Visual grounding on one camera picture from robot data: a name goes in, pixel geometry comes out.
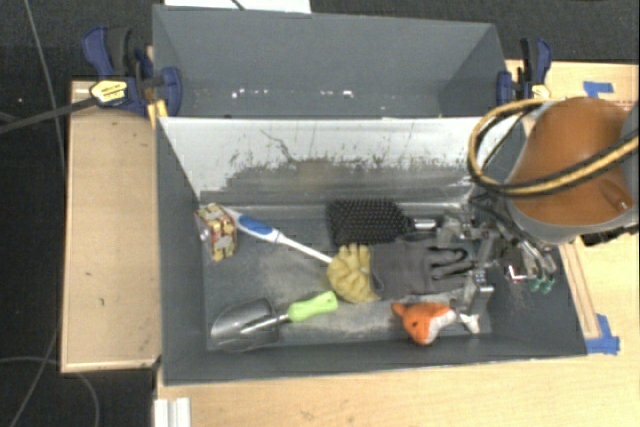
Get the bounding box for orange fox toy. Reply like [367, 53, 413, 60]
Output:
[391, 301, 482, 347]

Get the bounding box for grey metal bin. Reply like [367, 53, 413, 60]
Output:
[151, 3, 589, 386]

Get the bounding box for black hairbrush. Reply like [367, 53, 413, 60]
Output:
[325, 197, 443, 247]

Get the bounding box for colourful printed cube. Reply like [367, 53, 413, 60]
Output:
[194, 202, 239, 263]

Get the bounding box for metal scoop with green handle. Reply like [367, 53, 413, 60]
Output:
[209, 290, 341, 352]

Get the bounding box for yellow ruffled scrubber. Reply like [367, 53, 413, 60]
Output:
[326, 243, 382, 305]

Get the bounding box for pale wood board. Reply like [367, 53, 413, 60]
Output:
[60, 80, 163, 374]

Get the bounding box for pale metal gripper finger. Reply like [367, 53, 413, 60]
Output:
[460, 270, 497, 319]
[436, 213, 471, 250]

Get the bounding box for black cylinder on white bracket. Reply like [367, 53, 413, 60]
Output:
[581, 228, 620, 247]

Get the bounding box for blue and white toothbrush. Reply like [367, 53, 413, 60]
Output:
[224, 208, 334, 265]

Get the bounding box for grey glove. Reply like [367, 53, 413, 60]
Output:
[370, 236, 472, 300]

